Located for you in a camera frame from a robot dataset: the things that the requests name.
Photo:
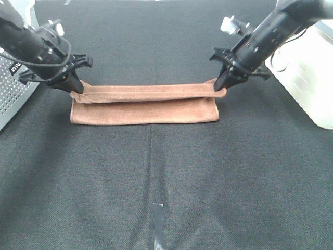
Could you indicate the brown microfiber towel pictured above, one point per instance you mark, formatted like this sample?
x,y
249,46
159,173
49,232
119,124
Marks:
x,y
112,105

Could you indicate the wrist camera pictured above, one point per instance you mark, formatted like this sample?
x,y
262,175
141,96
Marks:
x,y
233,26
52,31

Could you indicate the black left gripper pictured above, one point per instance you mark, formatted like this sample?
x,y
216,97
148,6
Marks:
x,y
60,76

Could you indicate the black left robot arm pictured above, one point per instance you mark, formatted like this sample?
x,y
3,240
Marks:
x,y
46,54

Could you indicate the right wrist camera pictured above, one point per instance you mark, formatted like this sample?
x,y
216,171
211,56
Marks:
x,y
233,26

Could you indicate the grey perforated plastic basket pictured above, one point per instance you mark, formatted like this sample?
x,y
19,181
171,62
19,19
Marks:
x,y
13,93

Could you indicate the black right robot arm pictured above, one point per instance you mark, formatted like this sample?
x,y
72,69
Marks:
x,y
288,18

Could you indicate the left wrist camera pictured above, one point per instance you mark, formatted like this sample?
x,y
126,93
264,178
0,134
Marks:
x,y
52,31

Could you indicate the white plastic storage bin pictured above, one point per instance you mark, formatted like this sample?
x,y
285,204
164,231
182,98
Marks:
x,y
304,68

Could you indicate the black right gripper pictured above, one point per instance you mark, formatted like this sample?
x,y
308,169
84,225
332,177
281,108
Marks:
x,y
246,57

